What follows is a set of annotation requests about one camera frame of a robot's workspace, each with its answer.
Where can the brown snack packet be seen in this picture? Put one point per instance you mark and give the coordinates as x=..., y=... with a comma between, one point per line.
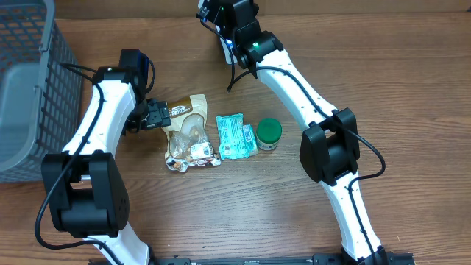
x=188, y=143

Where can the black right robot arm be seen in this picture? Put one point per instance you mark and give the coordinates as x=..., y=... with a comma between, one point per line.
x=330, y=145

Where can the teal tissue pack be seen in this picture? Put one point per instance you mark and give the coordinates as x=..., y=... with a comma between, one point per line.
x=250, y=140

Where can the light blue wipes pack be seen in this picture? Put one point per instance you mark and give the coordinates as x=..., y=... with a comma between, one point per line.
x=232, y=141

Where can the green lid jar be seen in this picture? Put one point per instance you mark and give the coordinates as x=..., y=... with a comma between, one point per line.
x=268, y=133

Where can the white barcode scanner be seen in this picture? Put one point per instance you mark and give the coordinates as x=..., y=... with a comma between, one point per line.
x=225, y=51

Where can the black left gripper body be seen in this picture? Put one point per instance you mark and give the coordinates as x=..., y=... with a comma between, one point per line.
x=149, y=115

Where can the dark grey plastic basket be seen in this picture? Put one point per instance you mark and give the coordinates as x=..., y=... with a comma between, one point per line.
x=40, y=100

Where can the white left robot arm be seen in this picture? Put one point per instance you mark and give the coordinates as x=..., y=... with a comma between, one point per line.
x=86, y=199

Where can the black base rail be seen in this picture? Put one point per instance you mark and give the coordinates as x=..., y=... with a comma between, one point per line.
x=317, y=259

